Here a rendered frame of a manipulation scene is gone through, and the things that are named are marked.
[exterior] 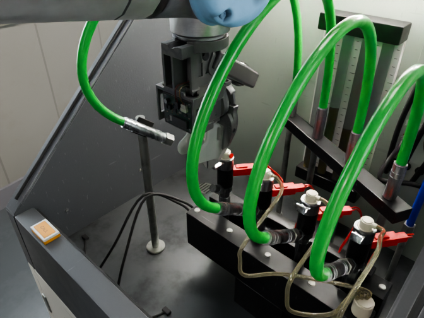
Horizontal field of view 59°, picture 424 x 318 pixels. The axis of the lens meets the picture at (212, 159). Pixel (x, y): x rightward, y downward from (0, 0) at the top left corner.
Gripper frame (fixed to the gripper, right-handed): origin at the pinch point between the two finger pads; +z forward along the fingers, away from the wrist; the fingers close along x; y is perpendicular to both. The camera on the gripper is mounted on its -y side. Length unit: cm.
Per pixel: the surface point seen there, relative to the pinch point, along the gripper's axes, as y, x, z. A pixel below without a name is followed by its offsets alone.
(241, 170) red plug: -4.9, 2.2, 3.7
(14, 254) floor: 9, -126, 111
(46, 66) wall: -50, -172, 42
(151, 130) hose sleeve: 3.0, -10.9, -2.1
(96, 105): 10.2, -14.1, -8.4
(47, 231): 20.6, -20.9, 15.0
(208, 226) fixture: 1.5, 0.5, 13.2
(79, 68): 11.4, -14.8, -14.3
